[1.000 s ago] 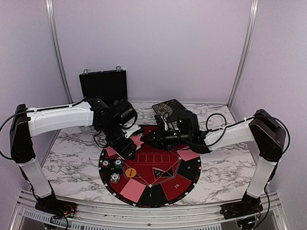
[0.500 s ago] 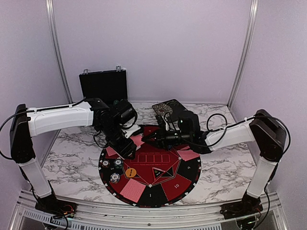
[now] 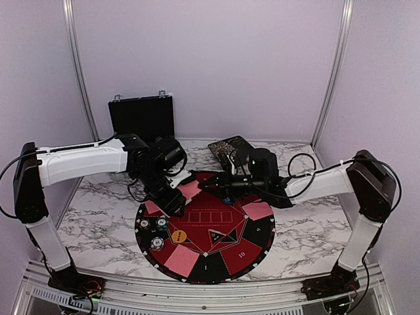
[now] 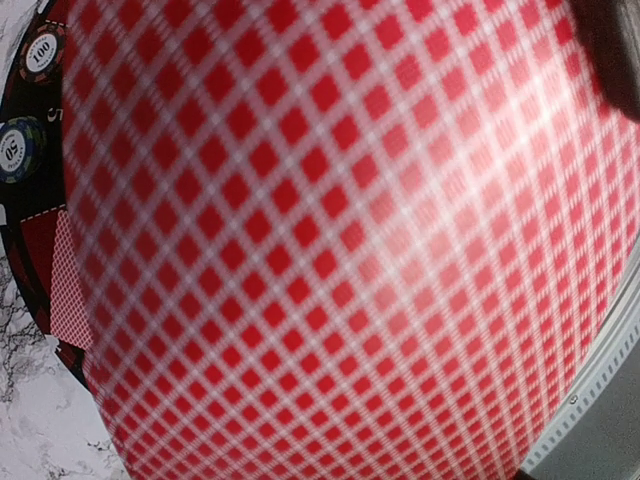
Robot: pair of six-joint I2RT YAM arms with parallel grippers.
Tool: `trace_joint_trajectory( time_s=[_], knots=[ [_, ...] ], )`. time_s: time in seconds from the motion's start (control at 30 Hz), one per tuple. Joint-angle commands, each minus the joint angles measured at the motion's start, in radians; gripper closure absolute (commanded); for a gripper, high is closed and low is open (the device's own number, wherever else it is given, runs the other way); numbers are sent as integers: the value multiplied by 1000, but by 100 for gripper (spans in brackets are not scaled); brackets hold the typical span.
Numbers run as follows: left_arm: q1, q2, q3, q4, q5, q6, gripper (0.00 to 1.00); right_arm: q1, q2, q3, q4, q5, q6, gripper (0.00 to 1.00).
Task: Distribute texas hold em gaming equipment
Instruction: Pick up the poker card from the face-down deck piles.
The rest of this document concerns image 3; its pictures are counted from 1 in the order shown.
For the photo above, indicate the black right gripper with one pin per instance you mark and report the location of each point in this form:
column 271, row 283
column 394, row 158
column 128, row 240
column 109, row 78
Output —
column 224, row 184

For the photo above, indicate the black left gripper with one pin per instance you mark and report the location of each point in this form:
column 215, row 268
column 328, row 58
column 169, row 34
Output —
column 170, row 203

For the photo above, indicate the red playing card deck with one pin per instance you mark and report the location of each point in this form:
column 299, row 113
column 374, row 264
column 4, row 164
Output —
column 189, row 190

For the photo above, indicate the red cards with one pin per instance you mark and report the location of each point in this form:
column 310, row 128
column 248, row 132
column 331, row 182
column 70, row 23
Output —
column 256, row 211
column 152, row 207
column 182, row 260

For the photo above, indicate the green 50 chips seat three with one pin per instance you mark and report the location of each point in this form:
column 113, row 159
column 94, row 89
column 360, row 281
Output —
column 162, row 224

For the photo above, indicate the orange big blind button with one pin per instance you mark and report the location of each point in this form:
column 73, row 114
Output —
column 179, row 236

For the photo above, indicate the grey 10 chips seat two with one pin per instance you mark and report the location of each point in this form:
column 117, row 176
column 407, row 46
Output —
column 157, row 243

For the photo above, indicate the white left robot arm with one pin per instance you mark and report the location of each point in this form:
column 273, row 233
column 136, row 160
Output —
column 37, row 168

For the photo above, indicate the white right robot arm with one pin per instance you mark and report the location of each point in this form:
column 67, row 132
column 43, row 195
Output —
column 375, row 184

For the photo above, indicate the black floral square plate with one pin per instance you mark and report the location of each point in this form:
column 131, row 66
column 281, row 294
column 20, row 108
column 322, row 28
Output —
column 236, row 147

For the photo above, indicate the round red black poker mat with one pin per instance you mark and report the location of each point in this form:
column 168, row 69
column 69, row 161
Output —
column 230, row 244

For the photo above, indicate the black poker chip case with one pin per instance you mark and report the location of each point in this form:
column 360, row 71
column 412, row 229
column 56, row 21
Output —
column 148, row 117

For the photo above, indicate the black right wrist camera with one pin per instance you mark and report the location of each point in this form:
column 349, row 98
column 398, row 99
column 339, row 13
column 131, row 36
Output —
column 263, row 165

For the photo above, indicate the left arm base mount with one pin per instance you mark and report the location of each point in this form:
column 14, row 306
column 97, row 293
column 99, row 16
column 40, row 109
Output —
column 84, row 286

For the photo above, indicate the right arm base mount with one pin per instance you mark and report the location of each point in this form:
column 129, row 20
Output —
column 327, row 286

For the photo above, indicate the aluminium front rail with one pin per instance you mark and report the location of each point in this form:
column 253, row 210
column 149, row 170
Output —
column 132, row 295

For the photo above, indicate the left aluminium corner post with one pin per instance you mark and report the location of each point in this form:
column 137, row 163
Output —
column 78, row 67

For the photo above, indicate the aluminium corner post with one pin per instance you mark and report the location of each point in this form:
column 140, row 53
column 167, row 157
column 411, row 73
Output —
column 338, row 60
column 78, row 67

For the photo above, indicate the right aluminium corner post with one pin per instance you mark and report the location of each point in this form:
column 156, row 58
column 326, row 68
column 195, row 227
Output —
column 338, row 60

